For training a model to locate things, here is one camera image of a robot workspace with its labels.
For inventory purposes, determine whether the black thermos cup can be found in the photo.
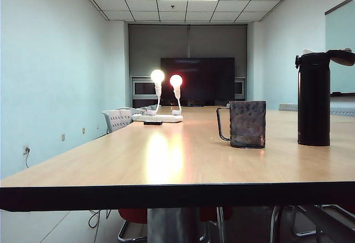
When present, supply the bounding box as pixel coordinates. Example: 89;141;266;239
295;48;355;147

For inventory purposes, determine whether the white power strip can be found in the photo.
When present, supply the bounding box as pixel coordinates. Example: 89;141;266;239
131;114;184;124

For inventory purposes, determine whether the large black television screen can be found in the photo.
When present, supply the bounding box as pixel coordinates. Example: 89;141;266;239
160;57;235;108

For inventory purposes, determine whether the dark textured glass mug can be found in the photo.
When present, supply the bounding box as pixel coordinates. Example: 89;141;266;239
216;100;267;149

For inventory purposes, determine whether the red seat chair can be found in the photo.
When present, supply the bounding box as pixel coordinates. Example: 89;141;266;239
117;208;149;242
199;206;234;242

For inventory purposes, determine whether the grey perforated chair back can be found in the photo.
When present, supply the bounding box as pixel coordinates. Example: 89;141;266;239
278;103;299;112
329;107;355;117

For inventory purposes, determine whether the white power strip cable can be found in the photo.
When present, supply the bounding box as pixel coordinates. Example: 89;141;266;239
118;107;146;115

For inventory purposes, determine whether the grey metal table pedestal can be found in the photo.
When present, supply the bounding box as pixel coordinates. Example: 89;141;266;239
146;207;201;243

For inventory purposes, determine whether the wall socket with plugged cable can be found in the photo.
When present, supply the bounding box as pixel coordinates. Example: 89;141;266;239
22;145;32;169

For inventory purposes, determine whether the chrome chair frame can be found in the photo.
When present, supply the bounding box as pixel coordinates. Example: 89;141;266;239
270;204;355;243

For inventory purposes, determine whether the wall whiteboard with tray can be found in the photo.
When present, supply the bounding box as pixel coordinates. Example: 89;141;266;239
324;0;355;97

